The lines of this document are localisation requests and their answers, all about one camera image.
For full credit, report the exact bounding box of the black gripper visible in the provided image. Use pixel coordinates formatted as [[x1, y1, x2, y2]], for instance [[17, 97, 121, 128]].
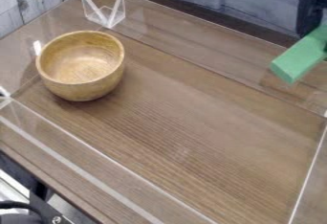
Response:
[[295, 0, 327, 37]]

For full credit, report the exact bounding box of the green rectangular block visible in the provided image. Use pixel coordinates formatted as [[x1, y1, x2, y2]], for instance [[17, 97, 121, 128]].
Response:
[[269, 24, 327, 84]]

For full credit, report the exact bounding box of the wooden bowl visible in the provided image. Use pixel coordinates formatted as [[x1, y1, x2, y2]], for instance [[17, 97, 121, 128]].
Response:
[[36, 31, 125, 101]]

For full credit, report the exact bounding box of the clear acrylic corner bracket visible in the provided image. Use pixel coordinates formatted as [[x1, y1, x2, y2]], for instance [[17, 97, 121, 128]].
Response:
[[81, 0, 125, 29]]

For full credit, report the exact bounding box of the black metal bracket with screw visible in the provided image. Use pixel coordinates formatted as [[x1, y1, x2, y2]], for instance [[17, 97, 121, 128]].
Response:
[[29, 192, 73, 224]]

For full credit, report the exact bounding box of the black cable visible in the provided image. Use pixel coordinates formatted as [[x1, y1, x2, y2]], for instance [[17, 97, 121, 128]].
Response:
[[0, 200, 32, 213]]

